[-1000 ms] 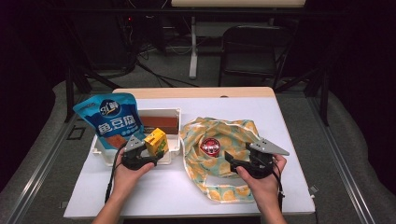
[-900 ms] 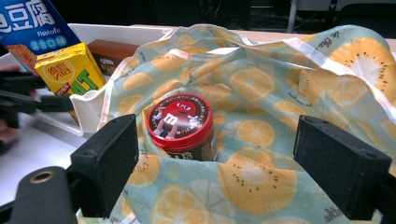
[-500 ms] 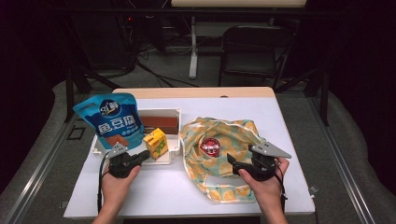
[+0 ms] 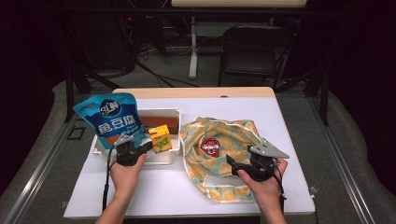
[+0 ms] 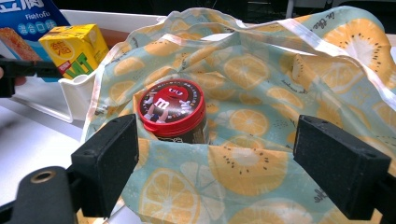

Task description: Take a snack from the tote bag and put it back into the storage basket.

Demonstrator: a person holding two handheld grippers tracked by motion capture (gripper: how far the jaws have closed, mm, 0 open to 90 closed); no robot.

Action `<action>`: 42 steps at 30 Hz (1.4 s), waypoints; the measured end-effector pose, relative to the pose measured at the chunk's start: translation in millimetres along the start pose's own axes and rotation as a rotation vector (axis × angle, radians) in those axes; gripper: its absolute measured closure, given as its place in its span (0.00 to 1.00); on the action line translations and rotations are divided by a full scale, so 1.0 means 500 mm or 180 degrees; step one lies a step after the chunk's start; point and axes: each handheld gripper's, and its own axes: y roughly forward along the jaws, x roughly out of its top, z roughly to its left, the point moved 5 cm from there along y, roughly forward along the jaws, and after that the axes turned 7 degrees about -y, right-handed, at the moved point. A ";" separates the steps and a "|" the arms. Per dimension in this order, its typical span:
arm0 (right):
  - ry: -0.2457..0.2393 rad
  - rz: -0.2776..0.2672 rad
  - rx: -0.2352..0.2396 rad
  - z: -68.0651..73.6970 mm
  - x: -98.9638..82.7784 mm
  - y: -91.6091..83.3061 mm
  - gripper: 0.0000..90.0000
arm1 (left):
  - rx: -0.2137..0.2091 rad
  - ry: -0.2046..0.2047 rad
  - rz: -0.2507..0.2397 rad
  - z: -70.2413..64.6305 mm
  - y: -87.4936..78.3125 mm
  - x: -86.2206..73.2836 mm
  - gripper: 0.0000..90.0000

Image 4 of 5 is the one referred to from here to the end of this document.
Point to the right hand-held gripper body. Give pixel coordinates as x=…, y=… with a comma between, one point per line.
x=267, y=151

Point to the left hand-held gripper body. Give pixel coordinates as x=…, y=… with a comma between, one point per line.
x=127, y=155

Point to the yellow drink carton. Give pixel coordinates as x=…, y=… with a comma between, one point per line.
x=160, y=138

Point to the white plastic box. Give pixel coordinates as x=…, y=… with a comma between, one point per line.
x=162, y=157

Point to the tall brown carton box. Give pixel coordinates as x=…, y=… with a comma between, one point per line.
x=162, y=123

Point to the orange-print cloth shopping bag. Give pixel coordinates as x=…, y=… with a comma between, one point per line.
x=230, y=140

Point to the red can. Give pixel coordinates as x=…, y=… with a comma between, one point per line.
x=210, y=146

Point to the blue snack pouch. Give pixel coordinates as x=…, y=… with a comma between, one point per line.
x=109, y=121

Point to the person's left hand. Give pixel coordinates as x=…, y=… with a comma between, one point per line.
x=126, y=180

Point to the person's right hand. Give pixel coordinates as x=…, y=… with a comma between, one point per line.
x=269, y=191

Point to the white table sheet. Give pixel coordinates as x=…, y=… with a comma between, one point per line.
x=168, y=189

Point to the black metal stand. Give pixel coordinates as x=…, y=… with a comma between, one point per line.
x=324, y=99
x=70, y=93

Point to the black folding chair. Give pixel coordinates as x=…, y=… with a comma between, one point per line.
x=249, y=62

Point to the white table leg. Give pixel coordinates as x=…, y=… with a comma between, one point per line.
x=193, y=56

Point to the aluminium rail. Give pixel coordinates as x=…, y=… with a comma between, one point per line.
x=342, y=161
x=46, y=161

